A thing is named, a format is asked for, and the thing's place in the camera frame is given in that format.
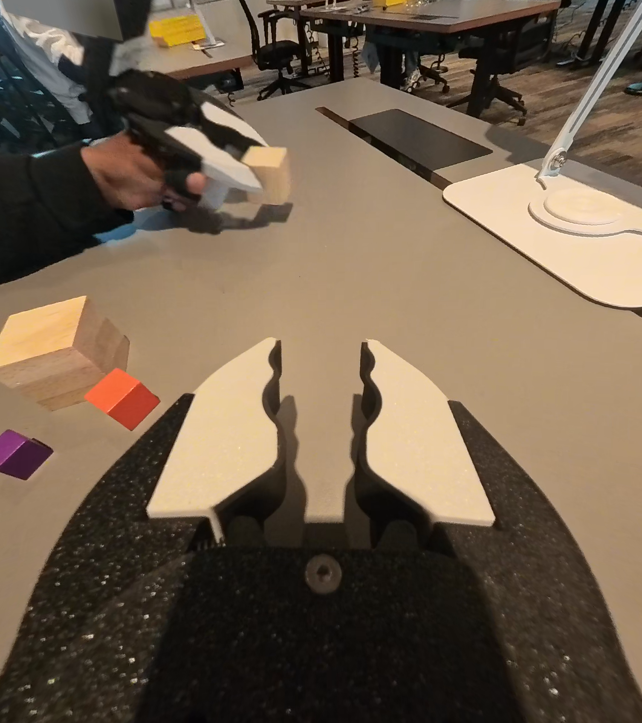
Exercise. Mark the person's left hand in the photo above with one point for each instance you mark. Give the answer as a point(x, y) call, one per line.
point(123, 175)

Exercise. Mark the black desk mat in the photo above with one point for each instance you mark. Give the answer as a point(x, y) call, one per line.
point(420, 138)

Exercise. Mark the yellow box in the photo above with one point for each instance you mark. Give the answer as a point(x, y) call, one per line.
point(177, 29)

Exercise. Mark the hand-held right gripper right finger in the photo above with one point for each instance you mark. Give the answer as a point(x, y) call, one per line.
point(420, 452)

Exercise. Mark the brown-edged office table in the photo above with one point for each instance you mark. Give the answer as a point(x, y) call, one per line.
point(445, 14)

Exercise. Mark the large wooden cube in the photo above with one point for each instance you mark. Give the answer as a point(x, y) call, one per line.
point(44, 350)

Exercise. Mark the grey office table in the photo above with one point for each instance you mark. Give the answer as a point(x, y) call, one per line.
point(196, 56)

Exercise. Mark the purple cube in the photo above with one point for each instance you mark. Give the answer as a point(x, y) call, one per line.
point(13, 455)

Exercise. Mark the orange cube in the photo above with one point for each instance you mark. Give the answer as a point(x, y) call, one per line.
point(120, 398)

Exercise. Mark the medium wooden cube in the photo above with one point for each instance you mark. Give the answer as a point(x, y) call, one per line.
point(107, 361)

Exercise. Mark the small wooden cube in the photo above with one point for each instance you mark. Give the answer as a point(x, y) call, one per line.
point(269, 174)

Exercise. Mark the black office chair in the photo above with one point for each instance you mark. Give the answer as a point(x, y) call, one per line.
point(496, 62)
point(278, 51)

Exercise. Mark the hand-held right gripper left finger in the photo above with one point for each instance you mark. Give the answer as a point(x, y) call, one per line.
point(225, 446)

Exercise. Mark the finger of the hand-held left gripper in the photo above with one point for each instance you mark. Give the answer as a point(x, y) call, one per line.
point(230, 121)
point(213, 155)

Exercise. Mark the person's left forearm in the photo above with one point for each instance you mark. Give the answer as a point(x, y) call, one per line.
point(21, 220)

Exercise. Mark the white desk lamp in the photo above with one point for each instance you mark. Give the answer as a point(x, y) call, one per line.
point(609, 248)

